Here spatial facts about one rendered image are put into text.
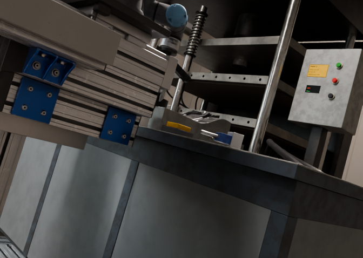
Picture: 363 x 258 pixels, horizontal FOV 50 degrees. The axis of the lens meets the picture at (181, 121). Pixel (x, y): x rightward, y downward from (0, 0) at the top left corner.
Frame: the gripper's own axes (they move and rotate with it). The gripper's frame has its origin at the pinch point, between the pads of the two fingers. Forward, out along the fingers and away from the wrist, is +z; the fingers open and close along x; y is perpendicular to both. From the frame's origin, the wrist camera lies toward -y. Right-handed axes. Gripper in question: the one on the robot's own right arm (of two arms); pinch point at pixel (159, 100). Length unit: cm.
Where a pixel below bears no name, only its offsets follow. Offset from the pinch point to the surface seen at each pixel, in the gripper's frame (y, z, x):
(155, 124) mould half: -0.2, 9.7, 6.2
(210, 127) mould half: -24.2, 3.6, -3.0
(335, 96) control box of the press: -87, -30, -15
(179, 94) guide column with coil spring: -32, -20, -104
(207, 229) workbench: -16, 36, 42
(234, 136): -18.7, 7.7, 36.7
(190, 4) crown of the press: -27, -89, -125
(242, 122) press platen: -60, -9, -55
